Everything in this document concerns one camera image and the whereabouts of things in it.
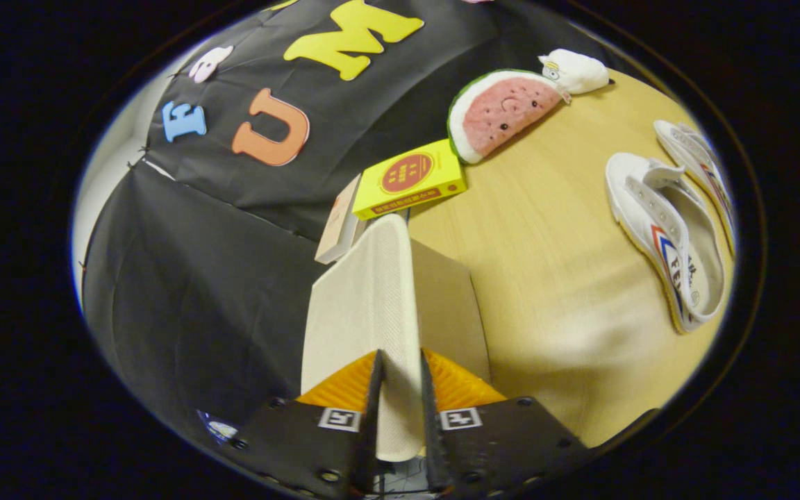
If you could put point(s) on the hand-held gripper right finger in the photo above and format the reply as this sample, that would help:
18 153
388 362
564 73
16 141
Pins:
435 451

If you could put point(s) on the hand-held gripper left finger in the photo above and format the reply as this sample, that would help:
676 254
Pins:
367 444

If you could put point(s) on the beige storage box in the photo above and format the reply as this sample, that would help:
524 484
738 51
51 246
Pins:
365 298

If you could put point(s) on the white canvas shoe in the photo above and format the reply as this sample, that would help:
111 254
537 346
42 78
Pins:
650 208
702 156

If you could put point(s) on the beige book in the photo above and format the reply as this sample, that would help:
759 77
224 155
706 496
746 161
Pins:
337 226

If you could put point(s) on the yellow book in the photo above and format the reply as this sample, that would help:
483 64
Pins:
410 177

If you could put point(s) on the watermelon slice plush toy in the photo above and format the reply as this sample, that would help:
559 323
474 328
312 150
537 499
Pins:
501 114

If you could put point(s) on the white plush toy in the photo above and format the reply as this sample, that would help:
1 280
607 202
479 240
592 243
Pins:
577 71

